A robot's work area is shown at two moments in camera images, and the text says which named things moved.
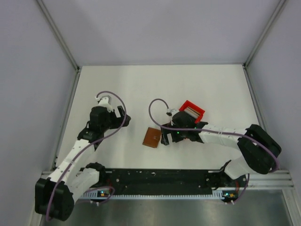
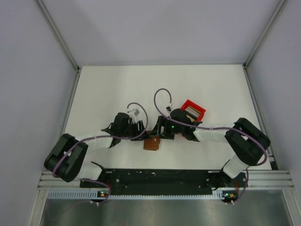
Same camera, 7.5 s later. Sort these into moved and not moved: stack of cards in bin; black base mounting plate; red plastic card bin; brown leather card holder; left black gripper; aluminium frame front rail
Moved: left black gripper; brown leather card holder
Not moved: black base mounting plate; red plastic card bin; aluminium frame front rail; stack of cards in bin
